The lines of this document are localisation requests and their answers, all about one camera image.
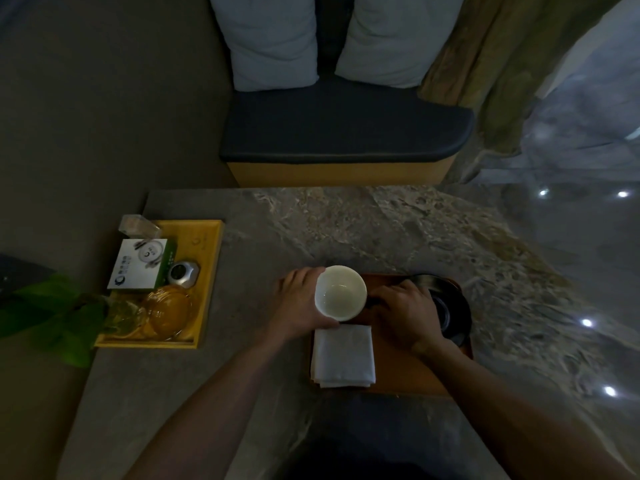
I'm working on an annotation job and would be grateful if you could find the person's left forearm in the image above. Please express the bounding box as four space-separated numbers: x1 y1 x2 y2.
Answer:
122 335 311 480

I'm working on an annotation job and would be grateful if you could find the black round dish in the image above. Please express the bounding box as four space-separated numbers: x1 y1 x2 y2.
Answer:
410 274 473 348

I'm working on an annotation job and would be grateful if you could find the yellow wooden tray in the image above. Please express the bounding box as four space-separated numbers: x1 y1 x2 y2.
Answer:
94 219 224 350

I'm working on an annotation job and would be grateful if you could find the amber glass teapot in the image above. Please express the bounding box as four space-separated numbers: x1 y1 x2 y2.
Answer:
142 286 197 341

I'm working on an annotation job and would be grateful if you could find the dark blue seat cushion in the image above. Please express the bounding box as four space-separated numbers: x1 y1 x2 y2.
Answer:
219 75 476 165

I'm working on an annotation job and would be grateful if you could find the clear plastic box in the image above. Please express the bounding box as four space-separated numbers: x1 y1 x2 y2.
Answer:
118 214 163 241

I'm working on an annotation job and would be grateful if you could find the clear glass vase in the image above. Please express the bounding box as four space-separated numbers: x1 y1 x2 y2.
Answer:
102 293 147 339

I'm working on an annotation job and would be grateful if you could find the person's right forearm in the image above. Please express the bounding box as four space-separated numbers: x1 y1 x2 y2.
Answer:
412 341 640 480

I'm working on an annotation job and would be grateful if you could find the brown wooden serving tray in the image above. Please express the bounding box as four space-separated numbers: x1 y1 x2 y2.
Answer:
306 273 473 397

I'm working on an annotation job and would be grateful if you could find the white and green box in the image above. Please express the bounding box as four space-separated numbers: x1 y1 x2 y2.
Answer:
107 238 179 294

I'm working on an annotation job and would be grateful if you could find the white folded napkin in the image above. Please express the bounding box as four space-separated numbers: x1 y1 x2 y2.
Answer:
310 324 377 389

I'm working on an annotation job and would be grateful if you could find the silver round metal canister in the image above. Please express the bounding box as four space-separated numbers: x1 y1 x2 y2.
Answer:
167 261 201 289

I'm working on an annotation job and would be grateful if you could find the person's left hand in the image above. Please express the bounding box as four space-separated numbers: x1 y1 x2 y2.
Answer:
265 267 341 346

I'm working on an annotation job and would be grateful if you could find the olive brown curtain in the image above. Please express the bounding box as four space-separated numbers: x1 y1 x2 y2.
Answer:
418 0 626 158

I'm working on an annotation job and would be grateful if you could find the grey pillow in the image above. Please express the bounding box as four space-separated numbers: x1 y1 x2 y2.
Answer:
334 0 467 90
208 0 321 93

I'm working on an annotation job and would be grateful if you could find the person's right hand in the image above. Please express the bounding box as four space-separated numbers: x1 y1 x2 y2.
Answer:
367 280 449 358

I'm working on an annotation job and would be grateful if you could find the green leafy plant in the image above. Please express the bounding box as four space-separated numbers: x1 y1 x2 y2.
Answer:
0 273 108 369

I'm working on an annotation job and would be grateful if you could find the white ceramic cup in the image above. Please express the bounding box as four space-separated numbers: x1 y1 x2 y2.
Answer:
314 265 368 323

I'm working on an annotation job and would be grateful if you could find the yellow wooden bench base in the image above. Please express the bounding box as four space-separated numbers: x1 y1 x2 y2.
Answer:
226 154 457 189

